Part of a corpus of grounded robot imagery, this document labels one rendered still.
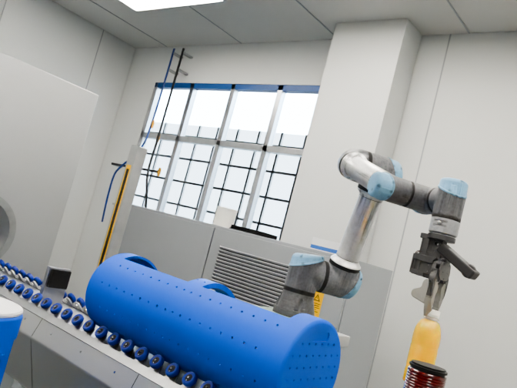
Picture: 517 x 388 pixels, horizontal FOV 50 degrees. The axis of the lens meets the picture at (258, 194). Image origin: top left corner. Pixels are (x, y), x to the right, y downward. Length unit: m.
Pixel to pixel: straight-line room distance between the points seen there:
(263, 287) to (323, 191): 1.31
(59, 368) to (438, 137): 3.29
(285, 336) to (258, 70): 4.48
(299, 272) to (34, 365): 1.05
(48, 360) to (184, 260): 1.85
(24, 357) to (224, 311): 1.02
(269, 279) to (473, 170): 1.80
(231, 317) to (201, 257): 2.23
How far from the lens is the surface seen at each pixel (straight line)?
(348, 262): 2.01
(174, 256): 3.95
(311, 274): 1.97
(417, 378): 0.98
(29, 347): 2.31
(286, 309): 1.96
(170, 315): 1.69
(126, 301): 1.85
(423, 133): 4.55
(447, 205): 1.51
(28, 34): 6.62
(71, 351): 2.08
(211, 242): 3.72
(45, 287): 2.44
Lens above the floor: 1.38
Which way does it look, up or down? 5 degrees up
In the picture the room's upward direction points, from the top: 15 degrees clockwise
